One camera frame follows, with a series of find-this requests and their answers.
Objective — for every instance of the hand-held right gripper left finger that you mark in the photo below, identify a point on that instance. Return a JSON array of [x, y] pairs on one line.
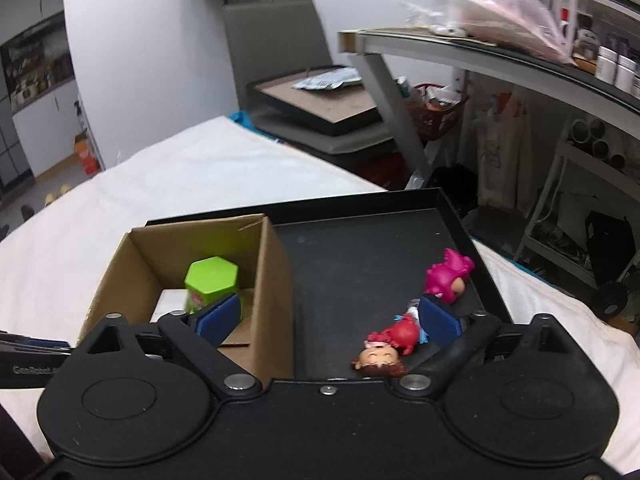
[[220, 317]]

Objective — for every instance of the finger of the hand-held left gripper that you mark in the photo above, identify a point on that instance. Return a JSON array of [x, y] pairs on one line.
[[35, 343]]

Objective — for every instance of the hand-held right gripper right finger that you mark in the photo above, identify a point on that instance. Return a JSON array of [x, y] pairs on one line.
[[440, 322]]

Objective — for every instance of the green hexagonal box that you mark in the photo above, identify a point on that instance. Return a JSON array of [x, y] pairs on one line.
[[212, 280]]

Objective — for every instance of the pink dinosaur figurine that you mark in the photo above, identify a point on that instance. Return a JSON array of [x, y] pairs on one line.
[[445, 277]]

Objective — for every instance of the red dress doll figurine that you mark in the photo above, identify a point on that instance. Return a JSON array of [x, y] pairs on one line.
[[395, 337]]

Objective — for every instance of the small white box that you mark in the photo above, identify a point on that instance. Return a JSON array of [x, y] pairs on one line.
[[170, 305]]

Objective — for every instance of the cardboard box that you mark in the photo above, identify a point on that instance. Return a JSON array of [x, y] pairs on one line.
[[270, 300]]

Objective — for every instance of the black shallow tray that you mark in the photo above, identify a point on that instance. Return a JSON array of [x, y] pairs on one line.
[[360, 260]]

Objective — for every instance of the small white blue figurine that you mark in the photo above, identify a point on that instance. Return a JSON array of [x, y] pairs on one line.
[[411, 316]]

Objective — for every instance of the yellow slipper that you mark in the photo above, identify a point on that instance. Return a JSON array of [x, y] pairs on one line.
[[64, 189], [50, 198]]

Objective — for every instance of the white blanket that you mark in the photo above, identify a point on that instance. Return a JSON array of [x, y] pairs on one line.
[[125, 190]]

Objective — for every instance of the white tote bag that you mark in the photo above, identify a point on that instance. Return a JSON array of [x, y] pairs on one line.
[[502, 150]]

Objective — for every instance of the orange box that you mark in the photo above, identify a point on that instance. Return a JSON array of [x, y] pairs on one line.
[[89, 152]]

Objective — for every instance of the blue cloth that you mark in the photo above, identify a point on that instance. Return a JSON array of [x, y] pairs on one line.
[[245, 120]]

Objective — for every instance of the red basket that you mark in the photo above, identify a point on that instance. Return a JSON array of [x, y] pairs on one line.
[[437, 110]]

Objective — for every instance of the white mail packet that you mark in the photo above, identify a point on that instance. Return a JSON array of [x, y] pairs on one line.
[[327, 79]]

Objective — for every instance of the grey glass-top desk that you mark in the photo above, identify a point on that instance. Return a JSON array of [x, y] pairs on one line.
[[500, 62]]

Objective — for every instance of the grey chair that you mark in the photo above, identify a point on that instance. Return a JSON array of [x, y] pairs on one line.
[[275, 40]]

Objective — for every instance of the white bottle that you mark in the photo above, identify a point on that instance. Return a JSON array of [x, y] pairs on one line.
[[606, 62], [626, 74]]

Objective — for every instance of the clear plastic bag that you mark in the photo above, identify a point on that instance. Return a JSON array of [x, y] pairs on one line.
[[475, 10]]

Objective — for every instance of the cluttered wall shelf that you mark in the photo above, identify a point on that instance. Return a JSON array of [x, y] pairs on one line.
[[37, 67]]

